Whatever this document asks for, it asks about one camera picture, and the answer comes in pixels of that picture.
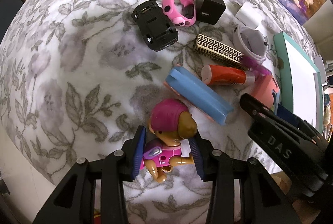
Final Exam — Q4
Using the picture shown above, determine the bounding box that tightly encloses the black charger cube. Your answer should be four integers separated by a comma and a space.
195, 0, 226, 25

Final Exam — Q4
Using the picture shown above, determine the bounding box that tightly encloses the purple lighter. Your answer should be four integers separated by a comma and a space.
240, 55, 272, 78

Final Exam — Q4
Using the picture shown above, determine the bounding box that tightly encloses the orange glue tube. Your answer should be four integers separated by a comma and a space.
201, 65, 256, 86

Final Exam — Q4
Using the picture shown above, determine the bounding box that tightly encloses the pink and blue utility cutter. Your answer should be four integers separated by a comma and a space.
251, 75, 280, 114

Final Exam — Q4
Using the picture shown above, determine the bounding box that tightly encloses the floral grey blanket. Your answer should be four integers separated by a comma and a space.
1, 0, 317, 223

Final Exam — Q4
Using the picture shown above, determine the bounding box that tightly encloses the blue and pink case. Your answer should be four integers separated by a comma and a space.
165, 66, 234, 125

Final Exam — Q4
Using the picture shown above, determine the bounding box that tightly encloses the teal rimmed white tray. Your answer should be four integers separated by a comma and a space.
273, 32, 324, 133

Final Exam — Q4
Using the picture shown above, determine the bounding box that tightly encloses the pink kids watch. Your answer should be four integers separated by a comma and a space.
162, 0, 196, 27

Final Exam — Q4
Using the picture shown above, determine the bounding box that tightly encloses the pink puppy toy figure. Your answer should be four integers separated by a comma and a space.
141, 98, 198, 183

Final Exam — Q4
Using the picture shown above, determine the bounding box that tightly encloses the black toy car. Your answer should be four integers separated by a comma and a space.
131, 0, 178, 51

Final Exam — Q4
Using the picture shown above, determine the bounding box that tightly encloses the white and grey watch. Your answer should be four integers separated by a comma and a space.
232, 26, 268, 63

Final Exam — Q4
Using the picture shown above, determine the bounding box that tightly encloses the gold patterned black box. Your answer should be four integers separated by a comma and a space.
193, 34, 248, 71

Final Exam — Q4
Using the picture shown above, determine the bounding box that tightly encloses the white rectangular device box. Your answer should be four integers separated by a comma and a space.
314, 54, 328, 86

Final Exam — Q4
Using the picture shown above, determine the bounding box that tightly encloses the white charger adapter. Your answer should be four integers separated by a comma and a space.
235, 2, 264, 29

